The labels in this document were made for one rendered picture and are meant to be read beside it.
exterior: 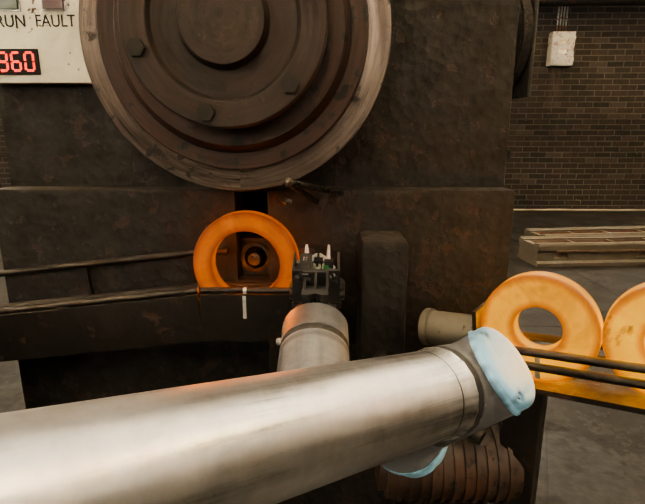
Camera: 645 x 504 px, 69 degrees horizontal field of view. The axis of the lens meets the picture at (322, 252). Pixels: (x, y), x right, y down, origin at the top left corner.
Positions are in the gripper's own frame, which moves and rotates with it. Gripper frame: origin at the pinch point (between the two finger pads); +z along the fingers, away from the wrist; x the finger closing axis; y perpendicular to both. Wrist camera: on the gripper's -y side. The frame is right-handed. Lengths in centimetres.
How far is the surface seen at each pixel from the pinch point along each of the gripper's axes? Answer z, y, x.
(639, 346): -26.6, 4.6, -40.1
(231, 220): -0.6, 8.4, 14.5
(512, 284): -16.5, 6.8, -27.4
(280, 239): -1.7, 5.5, 6.3
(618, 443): 30, -89, -96
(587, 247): 253, -145, -205
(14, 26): 20, 36, 54
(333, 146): 1.4, 20.5, -2.5
